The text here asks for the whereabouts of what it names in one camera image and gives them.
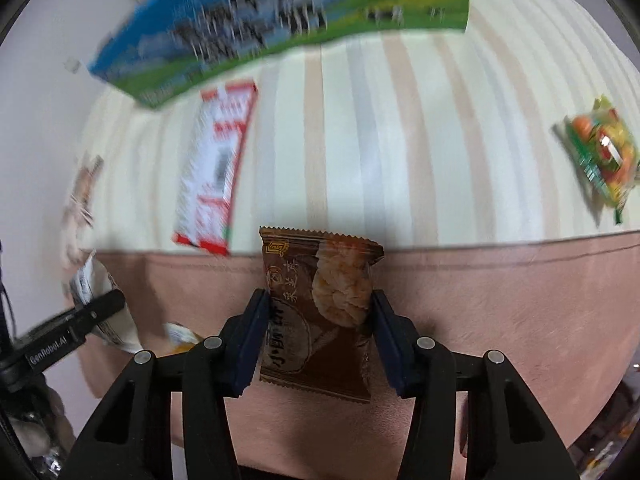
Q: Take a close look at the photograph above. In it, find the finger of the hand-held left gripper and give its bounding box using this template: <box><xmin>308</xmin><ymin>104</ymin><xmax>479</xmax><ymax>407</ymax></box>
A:
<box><xmin>62</xmin><ymin>288</ymin><xmax>127</xmax><ymax>343</ymax></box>

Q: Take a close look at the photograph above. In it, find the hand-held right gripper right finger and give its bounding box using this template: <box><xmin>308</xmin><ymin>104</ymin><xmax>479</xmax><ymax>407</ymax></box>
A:
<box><xmin>370</xmin><ymin>290</ymin><xmax>573</xmax><ymax>480</ymax></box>

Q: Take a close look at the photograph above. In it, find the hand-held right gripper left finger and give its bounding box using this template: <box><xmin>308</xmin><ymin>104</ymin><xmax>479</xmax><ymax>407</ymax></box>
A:
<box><xmin>65</xmin><ymin>289</ymin><xmax>273</xmax><ymax>480</ymax></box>

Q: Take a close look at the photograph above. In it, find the silver white snack packet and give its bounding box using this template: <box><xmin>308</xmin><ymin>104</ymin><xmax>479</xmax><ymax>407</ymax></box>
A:
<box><xmin>69</xmin><ymin>251</ymin><xmax>144</xmax><ymax>354</ymax></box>

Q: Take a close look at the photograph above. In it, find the brown snack packet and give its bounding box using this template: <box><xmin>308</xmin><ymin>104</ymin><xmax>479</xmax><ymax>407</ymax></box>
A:
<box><xmin>258</xmin><ymin>226</ymin><xmax>385</xmax><ymax>405</ymax></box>

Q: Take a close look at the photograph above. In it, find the blue printed cardboard box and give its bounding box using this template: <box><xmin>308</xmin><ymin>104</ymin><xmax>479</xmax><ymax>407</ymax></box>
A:
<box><xmin>87</xmin><ymin>0</ymin><xmax>472</xmax><ymax>109</ymax></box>

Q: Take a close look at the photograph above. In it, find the yellow mushroom print snack packet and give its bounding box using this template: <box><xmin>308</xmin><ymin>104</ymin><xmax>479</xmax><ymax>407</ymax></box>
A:
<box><xmin>164</xmin><ymin>322</ymin><xmax>204</xmax><ymax>352</ymax></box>

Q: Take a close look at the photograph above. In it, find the white and red bar packet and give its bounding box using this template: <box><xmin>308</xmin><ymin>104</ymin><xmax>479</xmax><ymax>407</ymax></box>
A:
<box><xmin>171</xmin><ymin>78</ymin><xmax>259</xmax><ymax>258</ymax></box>

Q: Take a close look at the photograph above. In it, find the striped pink cat print blanket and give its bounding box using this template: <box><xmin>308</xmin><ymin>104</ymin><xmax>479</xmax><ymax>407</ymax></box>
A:
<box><xmin>61</xmin><ymin>0</ymin><xmax>640</xmax><ymax>467</ymax></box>

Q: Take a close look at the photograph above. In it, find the clutter of bottles and bags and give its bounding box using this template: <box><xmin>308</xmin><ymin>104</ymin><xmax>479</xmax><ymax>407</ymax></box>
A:
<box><xmin>570</xmin><ymin>375</ymin><xmax>640</xmax><ymax>480</ymax></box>

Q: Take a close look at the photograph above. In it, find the clear bag of colourful candy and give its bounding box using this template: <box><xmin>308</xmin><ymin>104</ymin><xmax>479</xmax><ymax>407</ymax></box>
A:
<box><xmin>552</xmin><ymin>93</ymin><xmax>640</xmax><ymax>226</ymax></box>

